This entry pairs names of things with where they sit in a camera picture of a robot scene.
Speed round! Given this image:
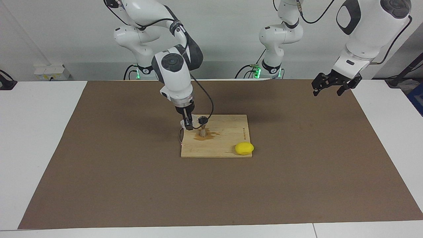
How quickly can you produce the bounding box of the yellow lemon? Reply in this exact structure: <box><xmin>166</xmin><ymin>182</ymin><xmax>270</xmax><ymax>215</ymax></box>
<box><xmin>235</xmin><ymin>142</ymin><xmax>254</xmax><ymax>155</ymax></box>

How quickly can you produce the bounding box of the large brown table mat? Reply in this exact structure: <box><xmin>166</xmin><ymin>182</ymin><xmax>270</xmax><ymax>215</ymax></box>
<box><xmin>18</xmin><ymin>79</ymin><xmax>423</xmax><ymax>230</ymax></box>

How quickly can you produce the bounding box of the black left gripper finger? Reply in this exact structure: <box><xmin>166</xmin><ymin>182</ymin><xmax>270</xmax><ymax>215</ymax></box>
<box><xmin>336</xmin><ymin>77</ymin><xmax>363</xmax><ymax>96</ymax></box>
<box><xmin>311</xmin><ymin>73</ymin><xmax>328</xmax><ymax>97</ymax></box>

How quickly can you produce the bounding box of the wooden cutting board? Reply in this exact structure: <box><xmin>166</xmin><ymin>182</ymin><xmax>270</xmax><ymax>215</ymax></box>
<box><xmin>178</xmin><ymin>114</ymin><xmax>252</xmax><ymax>158</ymax></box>

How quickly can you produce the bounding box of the black right base cable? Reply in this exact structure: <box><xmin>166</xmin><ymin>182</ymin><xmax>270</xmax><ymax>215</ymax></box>
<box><xmin>124</xmin><ymin>64</ymin><xmax>138</xmax><ymax>80</ymax></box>

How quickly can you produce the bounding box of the black clamp bracket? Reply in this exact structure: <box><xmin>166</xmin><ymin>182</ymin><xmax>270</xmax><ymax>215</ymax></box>
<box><xmin>0</xmin><ymin>69</ymin><xmax>18</xmax><ymax>90</ymax></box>

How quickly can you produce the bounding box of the small clear plastic cup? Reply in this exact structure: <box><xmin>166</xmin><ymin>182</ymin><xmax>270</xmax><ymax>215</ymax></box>
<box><xmin>179</xmin><ymin>115</ymin><xmax>200</xmax><ymax>129</ymax></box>

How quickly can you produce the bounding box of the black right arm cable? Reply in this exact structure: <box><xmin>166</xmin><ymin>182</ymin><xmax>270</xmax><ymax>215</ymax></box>
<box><xmin>103</xmin><ymin>0</ymin><xmax>214</xmax><ymax>129</ymax></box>

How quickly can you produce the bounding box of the blue floor object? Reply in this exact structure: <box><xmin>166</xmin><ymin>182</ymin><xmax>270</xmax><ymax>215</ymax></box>
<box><xmin>407</xmin><ymin>83</ymin><xmax>423</xmax><ymax>117</ymax></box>

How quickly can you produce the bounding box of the black left base cable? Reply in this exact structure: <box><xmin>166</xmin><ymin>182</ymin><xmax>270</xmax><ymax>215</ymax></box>
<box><xmin>235</xmin><ymin>49</ymin><xmax>266</xmax><ymax>79</ymax></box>

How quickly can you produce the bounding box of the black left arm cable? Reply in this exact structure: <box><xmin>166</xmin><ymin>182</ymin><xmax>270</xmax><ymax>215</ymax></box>
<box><xmin>273</xmin><ymin>0</ymin><xmax>413</xmax><ymax>65</ymax></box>

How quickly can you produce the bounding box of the steel double jigger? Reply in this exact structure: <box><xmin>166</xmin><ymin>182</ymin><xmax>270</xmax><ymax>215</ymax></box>
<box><xmin>198</xmin><ymin>116</ymin><xmax>209</xmax><ymax>138</ymax></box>

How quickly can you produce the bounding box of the black stand leg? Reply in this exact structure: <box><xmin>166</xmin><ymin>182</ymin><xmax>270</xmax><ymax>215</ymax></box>
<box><xmin>387</xmin><ymin>53</ymin><xmax>423</xmax><ymax>88</ymax></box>

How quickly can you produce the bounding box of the black base cable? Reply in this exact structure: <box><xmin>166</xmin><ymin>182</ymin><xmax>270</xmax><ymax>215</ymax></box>
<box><xmin>235</xmin><ymin>49</ymin><xmax>266</xmax><ymax>79</ymax></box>
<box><xmin>124</xmin><ymin>64</ymin><xmax>138</xmax><ymax>80</ymax></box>

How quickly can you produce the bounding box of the white power strip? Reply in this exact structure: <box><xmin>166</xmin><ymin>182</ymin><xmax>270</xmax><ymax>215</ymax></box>
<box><xmin>34</xmin><ymin>64</ymin><xmax>71</xmax><ymax>81</ymax></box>

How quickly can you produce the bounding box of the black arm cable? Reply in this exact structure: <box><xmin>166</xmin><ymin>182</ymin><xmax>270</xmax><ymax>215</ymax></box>
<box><xmin>103</xmin><ymin>0</ymin><xmax>214</xmax><ymax>129</ymax></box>
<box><xmin>273</xmin><ymin>0</ymin><xmax>413</xmax><ymax>65</ymax></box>

